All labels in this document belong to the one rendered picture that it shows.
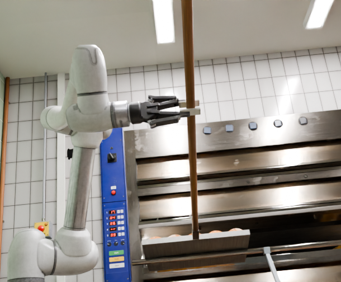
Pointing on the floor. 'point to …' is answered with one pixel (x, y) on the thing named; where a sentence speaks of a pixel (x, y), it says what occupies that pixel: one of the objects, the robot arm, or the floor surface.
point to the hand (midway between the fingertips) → (189, 107)
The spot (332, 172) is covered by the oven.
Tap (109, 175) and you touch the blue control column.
